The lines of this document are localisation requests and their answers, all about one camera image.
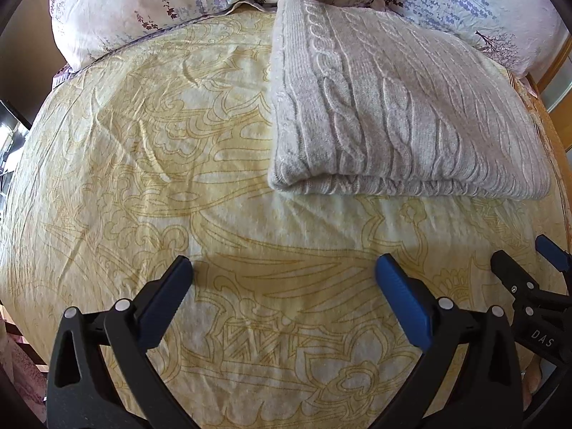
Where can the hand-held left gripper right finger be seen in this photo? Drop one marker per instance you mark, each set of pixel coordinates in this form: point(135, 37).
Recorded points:
point(402, 304)

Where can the pink floral print pillow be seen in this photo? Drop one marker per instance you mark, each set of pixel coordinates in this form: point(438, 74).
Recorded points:
point(134, 4)

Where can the white lavender print pillow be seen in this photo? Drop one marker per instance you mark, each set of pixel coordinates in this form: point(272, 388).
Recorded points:
point(469, 4)

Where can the wooden bed frame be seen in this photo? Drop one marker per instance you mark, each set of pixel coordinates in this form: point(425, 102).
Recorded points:
point(552, 76)

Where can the dark object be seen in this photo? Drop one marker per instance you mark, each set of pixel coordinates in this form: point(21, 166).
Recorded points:
point(11, 143)

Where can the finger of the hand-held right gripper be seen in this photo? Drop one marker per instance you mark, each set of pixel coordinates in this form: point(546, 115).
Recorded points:
point(556, 254)
point(511, 272)

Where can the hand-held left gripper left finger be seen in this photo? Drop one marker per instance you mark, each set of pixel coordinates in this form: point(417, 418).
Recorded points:
point(163, 306)

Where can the pink printed cloth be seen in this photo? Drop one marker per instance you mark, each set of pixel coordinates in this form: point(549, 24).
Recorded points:
point(20, 375)

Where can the yellow patterned bedsheet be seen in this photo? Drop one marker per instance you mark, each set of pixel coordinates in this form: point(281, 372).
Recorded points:
point(156, 165)

